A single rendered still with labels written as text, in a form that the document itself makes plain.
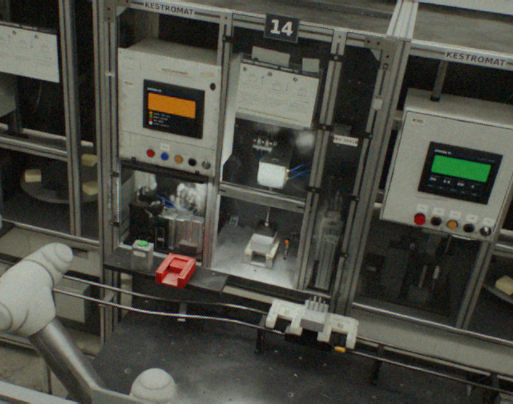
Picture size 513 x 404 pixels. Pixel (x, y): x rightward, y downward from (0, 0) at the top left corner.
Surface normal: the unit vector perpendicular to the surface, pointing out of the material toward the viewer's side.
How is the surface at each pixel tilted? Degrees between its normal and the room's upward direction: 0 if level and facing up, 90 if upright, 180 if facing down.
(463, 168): 90
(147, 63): 90
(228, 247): 0
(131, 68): 90
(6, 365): 0
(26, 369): 0
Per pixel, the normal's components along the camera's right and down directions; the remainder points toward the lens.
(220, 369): 0.10, -0.87
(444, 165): -0.26, 0.44
